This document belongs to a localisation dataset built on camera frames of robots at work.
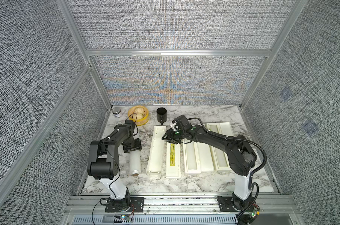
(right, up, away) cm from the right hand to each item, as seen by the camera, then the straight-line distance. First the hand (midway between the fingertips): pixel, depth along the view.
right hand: (162, 135), depth 86 cm
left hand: (-16, -9, +6) cm, 20 cm away
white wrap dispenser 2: (-5, -13, +5) cm, 15 cm away
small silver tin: (-37, +16, +24) cm, 46 cm away
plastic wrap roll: (-16, -16, -2) cm, 23 cm away
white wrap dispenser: (+21, -13, -2) cm, 25 cm away
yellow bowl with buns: (-18, +14, +20) cm, 31 cm away
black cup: (-1, +15, +19) cm, 24 cm away
